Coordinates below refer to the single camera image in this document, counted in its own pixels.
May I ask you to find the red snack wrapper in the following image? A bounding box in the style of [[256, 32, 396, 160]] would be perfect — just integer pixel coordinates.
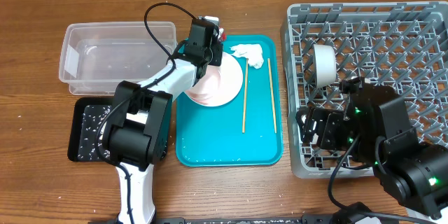
[[218, 27, 226, 42]]

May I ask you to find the pink plate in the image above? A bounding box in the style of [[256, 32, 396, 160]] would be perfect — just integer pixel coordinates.
[[185, 52, 243, 107]]

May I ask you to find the white napkin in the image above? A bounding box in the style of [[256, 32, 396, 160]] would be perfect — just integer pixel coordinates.
[[230, 44, 264, 69]]

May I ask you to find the wooden chopstick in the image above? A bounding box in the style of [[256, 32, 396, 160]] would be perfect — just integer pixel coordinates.
[[242, 59, 249, 134], [267, 58, 277, 134]]

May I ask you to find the grey bowl with food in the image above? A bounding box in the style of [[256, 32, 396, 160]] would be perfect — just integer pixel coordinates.
[[313, 44, 337, 88]]

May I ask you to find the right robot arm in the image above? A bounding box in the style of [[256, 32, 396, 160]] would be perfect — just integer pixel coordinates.
[[295, 77, 447, 223]]

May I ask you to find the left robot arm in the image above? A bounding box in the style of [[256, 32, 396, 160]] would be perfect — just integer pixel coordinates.
[[97, 16, 223, 223]]

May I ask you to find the grey dishwasher rack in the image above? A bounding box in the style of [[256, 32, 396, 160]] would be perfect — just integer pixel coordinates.
[[280, 1, 447, 179]]

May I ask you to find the teal plastic tray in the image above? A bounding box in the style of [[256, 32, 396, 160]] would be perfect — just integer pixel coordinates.
[[176, 34, 284, 167]]

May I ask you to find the clear plastic bin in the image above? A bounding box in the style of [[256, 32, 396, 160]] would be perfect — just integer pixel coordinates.
[[59, 22, 177, 96]]

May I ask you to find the black tray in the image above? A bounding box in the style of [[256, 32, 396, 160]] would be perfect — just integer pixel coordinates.
[[66, 96, 171, 162]]

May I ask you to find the black right cable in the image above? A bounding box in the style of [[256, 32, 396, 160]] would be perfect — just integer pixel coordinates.
[[327, 136, 421, 218]]

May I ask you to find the black cable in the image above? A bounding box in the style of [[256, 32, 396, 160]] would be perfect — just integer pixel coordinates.
[[327, 136, 421, 218], [143, 1, 197, 64]]

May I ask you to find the black left cable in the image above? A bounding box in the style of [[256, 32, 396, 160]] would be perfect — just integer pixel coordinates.
[[143, 1, 197, 64]]

